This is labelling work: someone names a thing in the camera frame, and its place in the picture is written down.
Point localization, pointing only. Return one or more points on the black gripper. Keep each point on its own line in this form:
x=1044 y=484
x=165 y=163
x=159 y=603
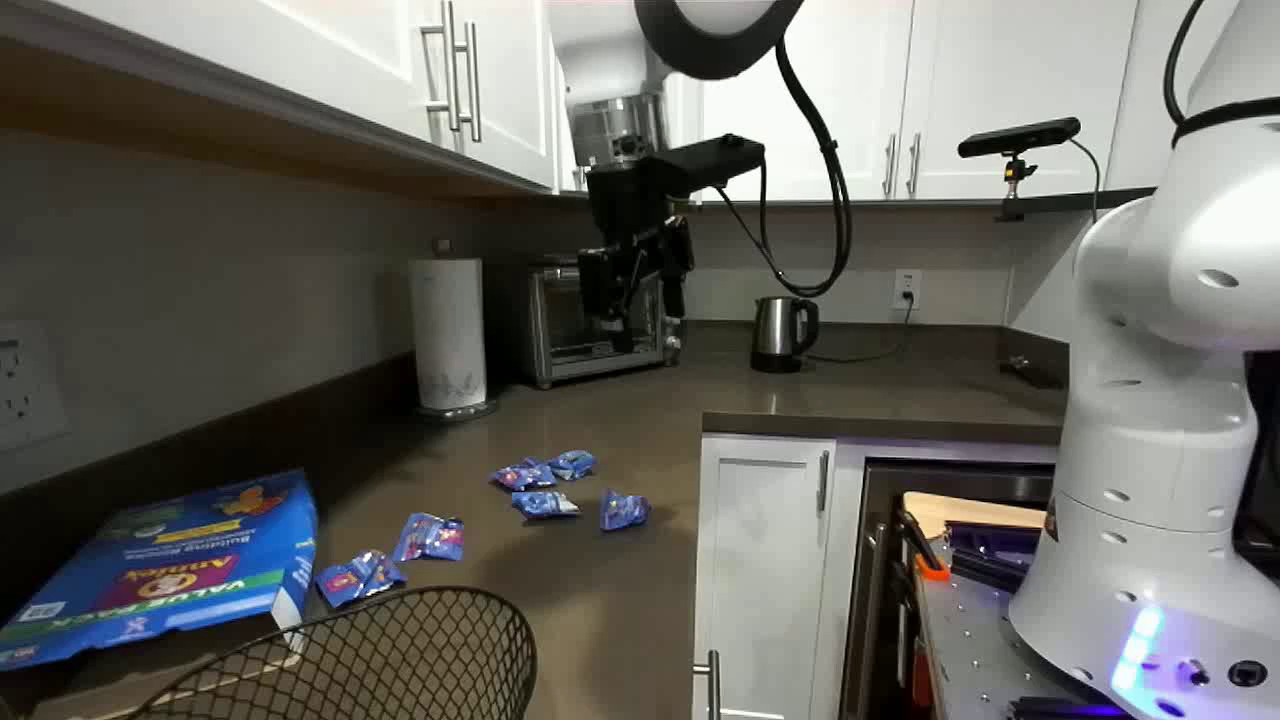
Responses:
x=634 y=260

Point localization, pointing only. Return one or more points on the blue sachet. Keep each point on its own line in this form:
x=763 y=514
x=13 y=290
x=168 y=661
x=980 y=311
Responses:
x=507 y=477
x=544 y=504
x=576 y=465
x=428 y=536
x=356 y=576
x=537 y=473
x=622 y=509

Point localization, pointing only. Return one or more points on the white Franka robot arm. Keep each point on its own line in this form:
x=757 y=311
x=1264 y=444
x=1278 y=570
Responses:
x=1161 y=403

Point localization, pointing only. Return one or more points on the silver toaster oven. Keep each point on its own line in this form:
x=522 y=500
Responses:
x=563 y=333

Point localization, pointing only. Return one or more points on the steel electric kettle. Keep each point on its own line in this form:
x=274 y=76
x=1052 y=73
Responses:
x=780 y=333

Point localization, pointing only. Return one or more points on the white paper towel roll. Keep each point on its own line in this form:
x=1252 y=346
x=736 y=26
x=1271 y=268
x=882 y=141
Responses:
x=445 y=333

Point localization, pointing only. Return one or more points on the light wooden board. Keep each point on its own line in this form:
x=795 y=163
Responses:
x=974 y=514

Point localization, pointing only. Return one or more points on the dark blue flat object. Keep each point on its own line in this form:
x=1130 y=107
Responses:
x=992 y=549

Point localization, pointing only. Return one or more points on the large blue snack bag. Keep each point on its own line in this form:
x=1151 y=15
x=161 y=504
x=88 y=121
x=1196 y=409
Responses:
x=161 y=566

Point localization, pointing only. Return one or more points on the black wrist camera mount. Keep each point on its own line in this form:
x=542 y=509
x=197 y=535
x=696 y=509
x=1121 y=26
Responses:
x=726 y=157

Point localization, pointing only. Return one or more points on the small white wall outlet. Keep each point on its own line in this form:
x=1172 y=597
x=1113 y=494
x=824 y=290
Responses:
x=905 y=286

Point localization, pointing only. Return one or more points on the black camera on stand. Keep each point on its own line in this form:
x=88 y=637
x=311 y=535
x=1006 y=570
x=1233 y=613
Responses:
x=1021 y=139

